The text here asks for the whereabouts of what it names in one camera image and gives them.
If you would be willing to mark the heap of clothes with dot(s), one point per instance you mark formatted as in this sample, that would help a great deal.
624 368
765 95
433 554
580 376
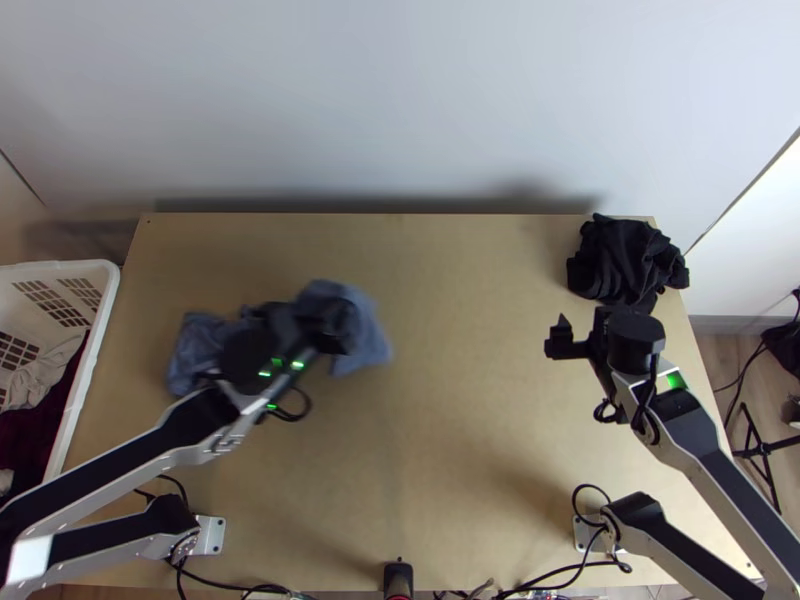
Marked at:
31 387

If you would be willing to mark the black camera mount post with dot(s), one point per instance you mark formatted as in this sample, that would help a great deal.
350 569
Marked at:
399 581

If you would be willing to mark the blue-grey t-shirt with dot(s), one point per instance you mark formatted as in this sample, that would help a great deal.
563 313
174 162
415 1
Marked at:
369 337

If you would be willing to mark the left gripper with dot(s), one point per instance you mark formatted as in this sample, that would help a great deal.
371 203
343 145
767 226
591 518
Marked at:
331 328

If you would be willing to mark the white laundry basket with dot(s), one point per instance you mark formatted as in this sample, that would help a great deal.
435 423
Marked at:
94 294

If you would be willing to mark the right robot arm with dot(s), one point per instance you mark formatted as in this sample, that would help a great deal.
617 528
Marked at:
687 431

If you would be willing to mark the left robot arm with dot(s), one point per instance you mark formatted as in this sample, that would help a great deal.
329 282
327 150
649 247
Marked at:
156 437

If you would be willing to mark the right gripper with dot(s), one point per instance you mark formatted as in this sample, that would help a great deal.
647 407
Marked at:
575 349

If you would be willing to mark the black tripod stand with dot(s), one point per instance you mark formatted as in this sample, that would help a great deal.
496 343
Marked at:
750 425

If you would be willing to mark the black garment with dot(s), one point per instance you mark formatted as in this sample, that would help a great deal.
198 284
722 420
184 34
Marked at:
625 262

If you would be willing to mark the black bag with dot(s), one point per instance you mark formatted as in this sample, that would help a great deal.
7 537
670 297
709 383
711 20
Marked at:
784 344

